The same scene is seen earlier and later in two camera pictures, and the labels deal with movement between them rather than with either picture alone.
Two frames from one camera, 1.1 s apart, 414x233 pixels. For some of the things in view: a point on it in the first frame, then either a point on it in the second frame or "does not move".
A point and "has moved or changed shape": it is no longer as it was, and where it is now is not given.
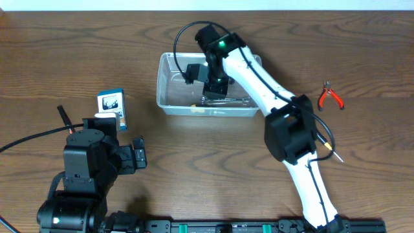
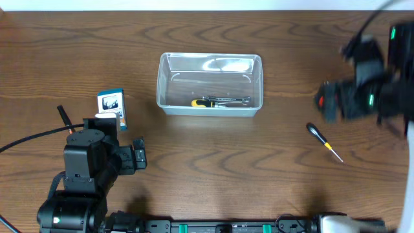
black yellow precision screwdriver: x=325 y=142 does not move
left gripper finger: x=140 y=153 does not move
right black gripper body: x=217 y=85 → x=356 y=101
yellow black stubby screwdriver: x=195 y=110 has moved or changed shape
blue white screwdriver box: x=112 y=100 does not move
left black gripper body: x=127 y=165 does not move
